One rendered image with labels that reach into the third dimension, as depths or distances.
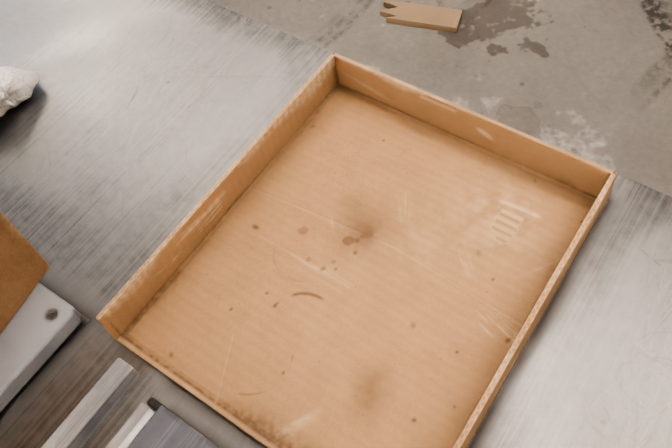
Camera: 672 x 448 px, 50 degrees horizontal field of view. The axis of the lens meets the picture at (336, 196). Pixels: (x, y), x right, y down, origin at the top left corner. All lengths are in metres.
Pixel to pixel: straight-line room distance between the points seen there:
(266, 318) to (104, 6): 0.42
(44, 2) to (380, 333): 0.53
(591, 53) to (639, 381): 1.42
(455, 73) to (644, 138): 0.46
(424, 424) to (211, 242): 0.22
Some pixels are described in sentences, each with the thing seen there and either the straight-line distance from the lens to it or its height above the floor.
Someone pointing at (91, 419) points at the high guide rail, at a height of 0.96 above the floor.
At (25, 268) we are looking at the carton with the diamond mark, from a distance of 0.59.
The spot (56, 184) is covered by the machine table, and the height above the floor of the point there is 0.83.
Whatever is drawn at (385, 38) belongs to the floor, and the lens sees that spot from 1.91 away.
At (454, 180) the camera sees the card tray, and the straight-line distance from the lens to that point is 0.60.
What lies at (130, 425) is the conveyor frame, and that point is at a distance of 0.50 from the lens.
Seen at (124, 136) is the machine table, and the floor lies 0.83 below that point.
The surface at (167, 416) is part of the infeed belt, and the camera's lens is 0.49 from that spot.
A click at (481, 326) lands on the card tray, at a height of 0.83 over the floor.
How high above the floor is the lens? 1.32
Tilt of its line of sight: 56 degrees down
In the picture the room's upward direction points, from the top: 10 degrees counter-clockwise
